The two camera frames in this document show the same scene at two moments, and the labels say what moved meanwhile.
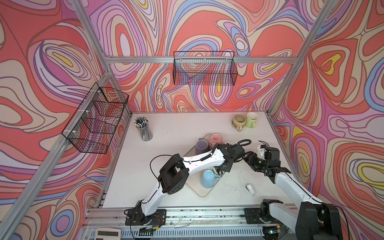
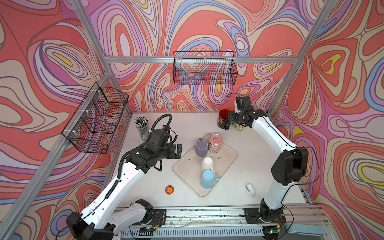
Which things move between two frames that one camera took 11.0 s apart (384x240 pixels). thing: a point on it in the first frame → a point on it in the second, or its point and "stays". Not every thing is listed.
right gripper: (250, 159) → (232, 114)
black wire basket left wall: (92, 128) stays
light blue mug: (208, 179) stays
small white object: (250, 189) stays
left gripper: (228, 169) → (179, 150)
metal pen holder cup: (141, 123) stays
